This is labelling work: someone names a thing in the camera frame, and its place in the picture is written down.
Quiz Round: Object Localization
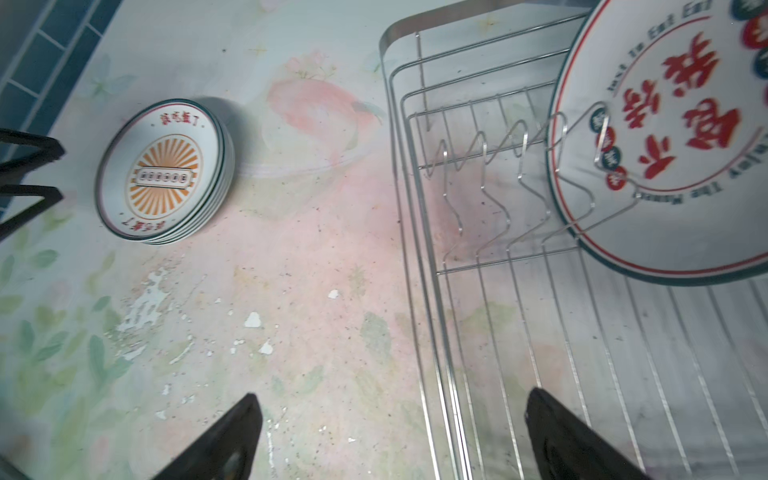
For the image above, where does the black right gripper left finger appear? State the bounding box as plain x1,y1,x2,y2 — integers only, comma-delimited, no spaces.
154,393,263,480

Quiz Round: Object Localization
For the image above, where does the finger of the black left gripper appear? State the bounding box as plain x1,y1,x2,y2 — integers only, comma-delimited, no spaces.
0,185,63,241
1,129,65,176

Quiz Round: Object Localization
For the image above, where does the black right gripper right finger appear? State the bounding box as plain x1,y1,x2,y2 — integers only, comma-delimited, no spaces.
525,387,648,480

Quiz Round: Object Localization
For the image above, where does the rearmost plate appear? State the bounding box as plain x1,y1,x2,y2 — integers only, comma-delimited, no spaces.
95,99,224,243

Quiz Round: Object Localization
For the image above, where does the chrome wire dish rack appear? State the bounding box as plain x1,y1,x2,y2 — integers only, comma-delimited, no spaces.
379,1,767,479

